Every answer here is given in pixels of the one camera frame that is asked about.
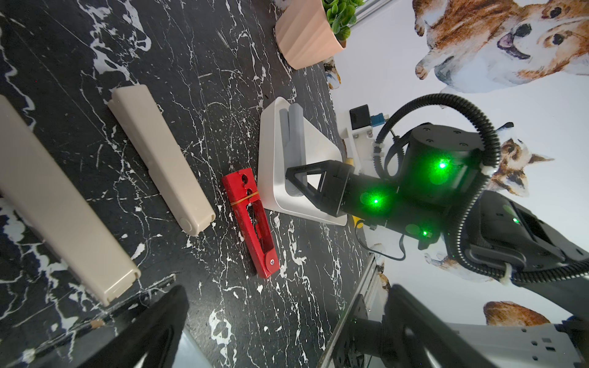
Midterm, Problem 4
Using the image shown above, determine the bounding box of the white storage tray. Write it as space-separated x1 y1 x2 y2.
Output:
257 97 348 226

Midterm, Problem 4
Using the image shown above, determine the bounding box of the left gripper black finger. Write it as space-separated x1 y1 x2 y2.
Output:
81 285 190 367

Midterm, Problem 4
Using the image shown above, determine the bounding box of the black corrugated cable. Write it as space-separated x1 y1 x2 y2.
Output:
373 93 589 284

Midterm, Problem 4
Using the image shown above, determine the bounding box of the grey plier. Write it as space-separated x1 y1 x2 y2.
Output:
279 104 307 171

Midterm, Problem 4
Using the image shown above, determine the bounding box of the pink potted plant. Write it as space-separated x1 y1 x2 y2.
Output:
275 0 364 70

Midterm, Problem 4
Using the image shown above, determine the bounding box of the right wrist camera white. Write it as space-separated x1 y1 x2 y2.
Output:
345 104 390 176

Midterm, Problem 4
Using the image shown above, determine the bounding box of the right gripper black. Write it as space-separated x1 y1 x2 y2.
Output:
285 124 484 245

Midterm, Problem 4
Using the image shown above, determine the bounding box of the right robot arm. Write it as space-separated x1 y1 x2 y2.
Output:
285 123 588 367

